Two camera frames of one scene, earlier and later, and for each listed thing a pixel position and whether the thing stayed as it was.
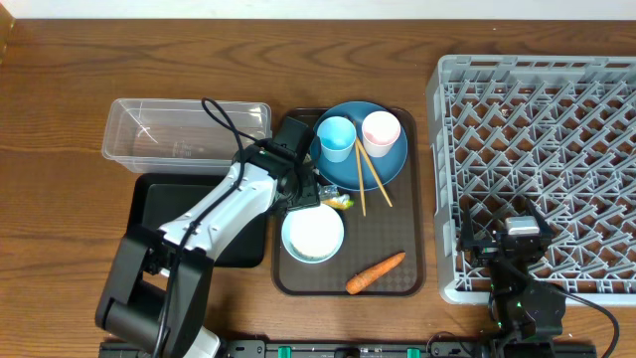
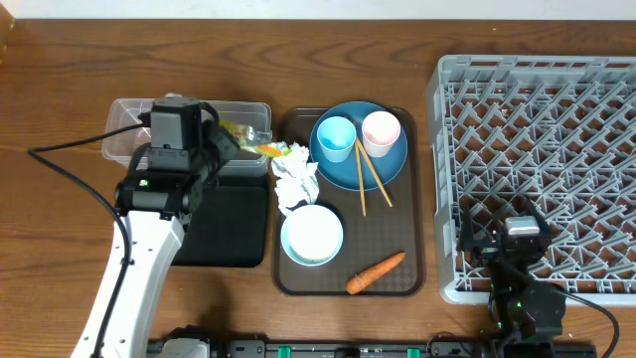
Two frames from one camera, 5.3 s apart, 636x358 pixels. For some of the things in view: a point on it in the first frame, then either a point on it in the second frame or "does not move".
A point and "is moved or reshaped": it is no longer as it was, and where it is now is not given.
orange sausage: x=365 y=277 does not move
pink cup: x=381 y=130 does not move
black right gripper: x=486 y=249 does not move
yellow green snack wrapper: x=330 y=195 is moved or reshaped
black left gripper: x=311 y=196 -> x=227 y=143
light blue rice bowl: x=314 y=234 does not move
